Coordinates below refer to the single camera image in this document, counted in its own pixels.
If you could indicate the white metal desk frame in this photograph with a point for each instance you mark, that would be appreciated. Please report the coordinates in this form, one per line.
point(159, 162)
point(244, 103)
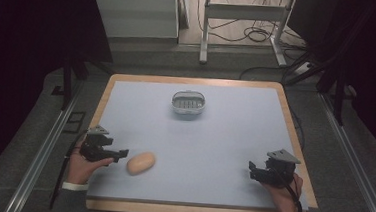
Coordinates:
point(246, 12)

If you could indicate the pale blue table mat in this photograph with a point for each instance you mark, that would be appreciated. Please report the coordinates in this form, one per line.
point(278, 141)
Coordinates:
point(200, 143)

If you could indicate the person's right hand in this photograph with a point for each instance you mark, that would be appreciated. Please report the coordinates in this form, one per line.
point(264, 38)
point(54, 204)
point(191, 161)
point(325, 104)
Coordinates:
point(285, 198)

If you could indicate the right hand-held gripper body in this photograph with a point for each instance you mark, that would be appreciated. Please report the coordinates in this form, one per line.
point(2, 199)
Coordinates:
point(280, 169)

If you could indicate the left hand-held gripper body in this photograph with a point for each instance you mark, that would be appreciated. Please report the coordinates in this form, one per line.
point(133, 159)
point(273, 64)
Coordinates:
point(93, 144)

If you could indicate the grey soap dish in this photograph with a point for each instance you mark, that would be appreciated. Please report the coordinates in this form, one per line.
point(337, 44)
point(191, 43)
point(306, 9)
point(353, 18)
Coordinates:
point(188, 102)

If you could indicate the metal floor rail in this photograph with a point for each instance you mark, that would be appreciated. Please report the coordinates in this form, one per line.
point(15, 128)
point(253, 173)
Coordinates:
point(40, 156)
point(355, 164)

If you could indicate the white power strip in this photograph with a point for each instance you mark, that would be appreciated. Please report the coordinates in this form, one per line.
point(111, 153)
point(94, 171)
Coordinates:
point(303, 68)

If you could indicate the person's left hand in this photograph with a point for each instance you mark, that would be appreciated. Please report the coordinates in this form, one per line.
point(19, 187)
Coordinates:
point(83, 169)

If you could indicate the white cabinet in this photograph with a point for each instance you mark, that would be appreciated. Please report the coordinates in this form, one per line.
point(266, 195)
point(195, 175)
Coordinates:
point(135, 12)

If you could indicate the black stand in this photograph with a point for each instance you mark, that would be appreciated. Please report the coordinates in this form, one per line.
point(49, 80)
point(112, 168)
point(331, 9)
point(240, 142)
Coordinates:
point(339, 96)
point(66, 84)

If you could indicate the dark curtain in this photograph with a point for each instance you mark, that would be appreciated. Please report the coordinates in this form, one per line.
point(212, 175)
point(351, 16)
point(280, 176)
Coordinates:
point(30, 41)
point(372, 65)

